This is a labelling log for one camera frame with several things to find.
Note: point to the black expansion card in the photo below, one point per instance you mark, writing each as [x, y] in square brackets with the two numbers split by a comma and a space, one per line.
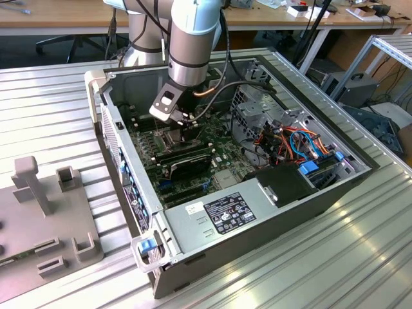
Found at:
[190, 167]

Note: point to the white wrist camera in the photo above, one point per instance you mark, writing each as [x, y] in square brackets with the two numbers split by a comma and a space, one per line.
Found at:
[159, 112]

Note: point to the grey plastic parts rack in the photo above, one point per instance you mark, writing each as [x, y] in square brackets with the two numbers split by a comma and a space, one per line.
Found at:
[48, 225]

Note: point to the blue disk carrier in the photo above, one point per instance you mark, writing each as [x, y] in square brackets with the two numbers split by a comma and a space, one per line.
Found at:
[308, 168]

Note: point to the empty black RAM slot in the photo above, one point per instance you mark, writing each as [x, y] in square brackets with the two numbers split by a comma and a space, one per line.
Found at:
[141, 122]

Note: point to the silver chipset heatsink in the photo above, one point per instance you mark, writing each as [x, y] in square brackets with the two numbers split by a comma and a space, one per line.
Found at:
[225, 178]

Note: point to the dark blue plastic crate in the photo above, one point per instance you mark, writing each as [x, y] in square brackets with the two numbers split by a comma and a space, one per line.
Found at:
[370, 124]

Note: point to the silver drive cage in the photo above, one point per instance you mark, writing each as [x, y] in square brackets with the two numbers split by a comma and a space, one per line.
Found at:
[254, 109]

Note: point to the black expansion slot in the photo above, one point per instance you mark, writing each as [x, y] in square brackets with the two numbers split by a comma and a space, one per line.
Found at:
[180, 193]

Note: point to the CPU socket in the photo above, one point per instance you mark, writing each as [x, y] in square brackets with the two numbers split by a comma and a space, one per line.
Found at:
[170, 139]

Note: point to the small black device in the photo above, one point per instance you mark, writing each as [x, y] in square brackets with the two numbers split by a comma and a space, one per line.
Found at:
[383, 9]

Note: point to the green motherboard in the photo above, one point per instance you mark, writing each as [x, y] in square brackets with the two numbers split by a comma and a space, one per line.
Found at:
[225, 151]

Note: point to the blue case latch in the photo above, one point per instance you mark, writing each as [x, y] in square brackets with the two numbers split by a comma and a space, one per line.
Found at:
[147, 246]

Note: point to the aluminium frame shelf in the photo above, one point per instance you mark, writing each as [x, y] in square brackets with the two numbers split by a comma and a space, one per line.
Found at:
[391, 48]

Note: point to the grey open PC case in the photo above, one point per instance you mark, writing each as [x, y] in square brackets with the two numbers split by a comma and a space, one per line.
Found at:
[257, 244]

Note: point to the silver power supply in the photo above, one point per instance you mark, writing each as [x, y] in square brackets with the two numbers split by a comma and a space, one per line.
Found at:
[190, 231]

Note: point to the white cardboard box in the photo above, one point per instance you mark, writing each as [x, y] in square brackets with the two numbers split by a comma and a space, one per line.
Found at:
[297, 11]

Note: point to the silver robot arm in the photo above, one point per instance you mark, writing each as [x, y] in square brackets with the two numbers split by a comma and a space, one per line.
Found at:
[190, 38]

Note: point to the black office chair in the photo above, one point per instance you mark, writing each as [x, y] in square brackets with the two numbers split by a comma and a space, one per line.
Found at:
[75, 38]

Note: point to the black RAM stick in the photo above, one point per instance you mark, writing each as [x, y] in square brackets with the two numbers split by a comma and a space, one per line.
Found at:
[180, 158]

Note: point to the brown cardboard box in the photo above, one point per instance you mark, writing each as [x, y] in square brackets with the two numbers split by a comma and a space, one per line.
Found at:
[406, 141]

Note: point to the long wooden desk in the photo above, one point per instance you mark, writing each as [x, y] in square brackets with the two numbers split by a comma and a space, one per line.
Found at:
[64, 14]

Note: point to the thin metal locking lever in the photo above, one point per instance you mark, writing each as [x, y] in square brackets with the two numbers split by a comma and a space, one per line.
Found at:
[156, 127]

